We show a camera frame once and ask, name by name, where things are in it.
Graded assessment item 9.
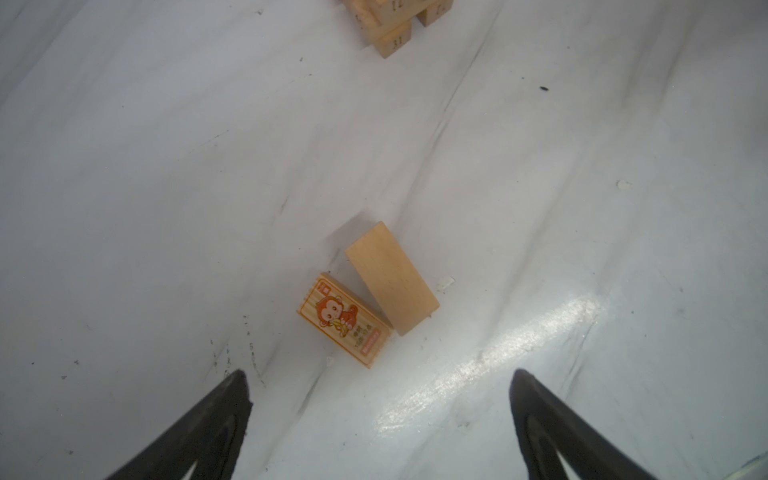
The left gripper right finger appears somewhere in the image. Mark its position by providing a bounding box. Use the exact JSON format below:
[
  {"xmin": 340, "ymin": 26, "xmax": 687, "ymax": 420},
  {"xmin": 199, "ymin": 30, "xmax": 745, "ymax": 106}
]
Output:
[{"xmin": 509, "ymin": 369, "xmax": 652, "ymax": 479}]

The plain wood block beside printed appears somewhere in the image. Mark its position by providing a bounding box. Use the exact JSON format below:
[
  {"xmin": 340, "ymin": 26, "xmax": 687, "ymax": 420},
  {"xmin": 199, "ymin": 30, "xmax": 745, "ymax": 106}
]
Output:
[{"xmin": 345, "ymin": 222, "xmax": 440, "ymax": 336}]

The wood block of trio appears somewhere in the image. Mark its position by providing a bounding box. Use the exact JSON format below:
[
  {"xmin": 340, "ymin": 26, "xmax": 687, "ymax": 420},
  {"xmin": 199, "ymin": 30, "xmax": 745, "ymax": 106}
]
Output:
[
  {"xmin": 342, "ymin": 0, "xmax": 412, "ymax": 58},
  {"xmin": 416, "ymin": 0, "xmax": 454, "ymax": 27}
]

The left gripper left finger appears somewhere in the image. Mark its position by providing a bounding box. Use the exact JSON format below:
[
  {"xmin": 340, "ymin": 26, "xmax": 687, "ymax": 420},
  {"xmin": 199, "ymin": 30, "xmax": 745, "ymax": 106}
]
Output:
[{"xmin": 110, "ymin": 370, "xmax": 252, "ymax": 479}]

